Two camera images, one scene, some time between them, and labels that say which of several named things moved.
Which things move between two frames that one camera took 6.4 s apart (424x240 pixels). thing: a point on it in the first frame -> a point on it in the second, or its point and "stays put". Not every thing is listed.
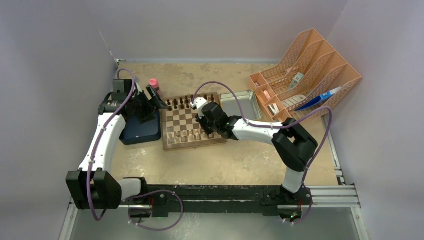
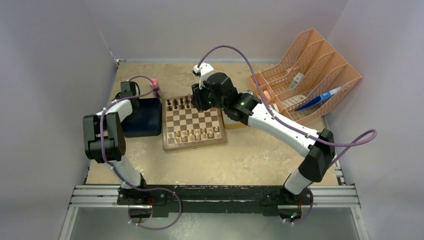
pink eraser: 267,94 stays put
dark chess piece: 182,106 stays put
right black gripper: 201,120 -> 198,96
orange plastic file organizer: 311,78 stays put
